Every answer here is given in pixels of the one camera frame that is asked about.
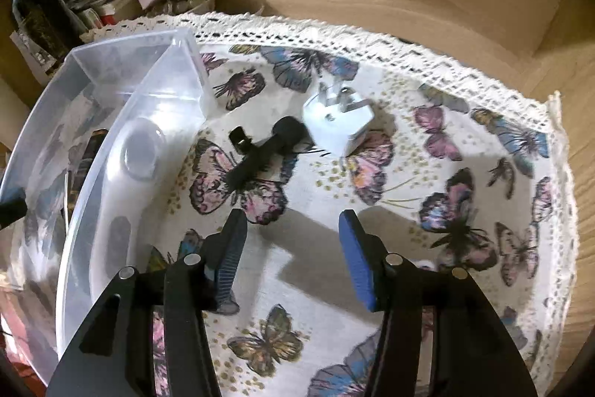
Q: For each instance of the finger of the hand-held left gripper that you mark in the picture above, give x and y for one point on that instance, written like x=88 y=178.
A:
x=10 y=212

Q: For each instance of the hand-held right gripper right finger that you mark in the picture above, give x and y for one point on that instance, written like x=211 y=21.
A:
x=360 y=257

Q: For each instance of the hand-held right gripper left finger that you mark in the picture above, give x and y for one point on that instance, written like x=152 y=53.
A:
x=232 y=248

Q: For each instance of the black T-shaped tool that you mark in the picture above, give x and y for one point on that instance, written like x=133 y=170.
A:
x=260 y=155

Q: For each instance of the black and gold lighter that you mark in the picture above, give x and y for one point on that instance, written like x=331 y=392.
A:
x=95 y=155

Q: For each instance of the clear plastic storage box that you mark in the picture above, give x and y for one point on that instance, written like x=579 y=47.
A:
x=56 y=99

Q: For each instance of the white facial massager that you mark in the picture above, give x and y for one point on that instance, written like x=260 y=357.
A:
x=139 y=150

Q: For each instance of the white charger plug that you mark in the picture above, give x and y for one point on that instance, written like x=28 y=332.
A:
x=344 y=122

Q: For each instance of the butterfly printed lace cloth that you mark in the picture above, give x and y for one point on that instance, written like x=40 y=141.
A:
x=399 y=192

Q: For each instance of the dark wine bottle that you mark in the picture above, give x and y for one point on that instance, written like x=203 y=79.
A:
x=42 y=29

